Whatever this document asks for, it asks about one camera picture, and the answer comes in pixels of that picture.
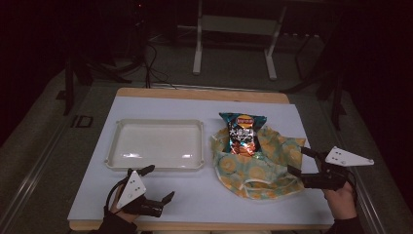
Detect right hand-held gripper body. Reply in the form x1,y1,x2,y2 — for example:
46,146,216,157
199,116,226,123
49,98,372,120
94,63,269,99
302,145,375,191

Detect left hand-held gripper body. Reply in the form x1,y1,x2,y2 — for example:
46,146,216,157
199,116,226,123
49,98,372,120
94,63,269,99
116,170,164,218

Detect cream plastic tray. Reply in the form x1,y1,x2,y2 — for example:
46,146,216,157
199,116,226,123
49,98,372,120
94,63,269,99
104,118,206,173

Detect pineapple print cloth bag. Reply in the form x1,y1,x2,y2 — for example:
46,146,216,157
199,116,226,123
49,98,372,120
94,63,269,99
210,126,308,201

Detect dark foil chip bag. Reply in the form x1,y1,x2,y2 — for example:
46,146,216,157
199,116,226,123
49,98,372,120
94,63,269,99
218,111,268,158

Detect person's left hand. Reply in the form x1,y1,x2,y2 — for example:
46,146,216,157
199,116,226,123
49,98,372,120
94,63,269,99
109,186,138,224

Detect person's right hand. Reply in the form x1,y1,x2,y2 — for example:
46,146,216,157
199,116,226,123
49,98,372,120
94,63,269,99
322,180,358,221

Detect white table mat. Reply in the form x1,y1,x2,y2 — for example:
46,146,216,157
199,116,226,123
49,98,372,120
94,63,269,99
66,95,336,226

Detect black equipment stand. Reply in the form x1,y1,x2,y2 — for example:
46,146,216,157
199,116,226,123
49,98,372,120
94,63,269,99
55,0,149,117
282,28,348,132

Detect white metal stand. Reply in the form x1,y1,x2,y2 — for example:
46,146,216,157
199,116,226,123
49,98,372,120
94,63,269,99
192,0,287,81

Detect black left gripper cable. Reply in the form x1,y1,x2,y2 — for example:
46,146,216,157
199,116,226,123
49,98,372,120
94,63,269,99
103,177,129,216

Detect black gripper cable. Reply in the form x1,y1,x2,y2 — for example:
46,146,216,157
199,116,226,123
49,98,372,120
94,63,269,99
103,177,129,216
344,168,358,198

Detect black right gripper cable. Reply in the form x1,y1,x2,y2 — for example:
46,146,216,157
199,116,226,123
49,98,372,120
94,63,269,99
344,168,358,198

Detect aluminium rail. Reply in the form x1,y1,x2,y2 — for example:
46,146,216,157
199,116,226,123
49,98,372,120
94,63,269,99
352,169,389,234
0,121,70,230

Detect black floor bracket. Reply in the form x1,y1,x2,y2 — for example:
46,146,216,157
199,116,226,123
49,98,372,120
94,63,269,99
70,114,94,129

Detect black floor cables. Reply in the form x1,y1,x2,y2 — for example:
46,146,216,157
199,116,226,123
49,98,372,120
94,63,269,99
142,40,179,90

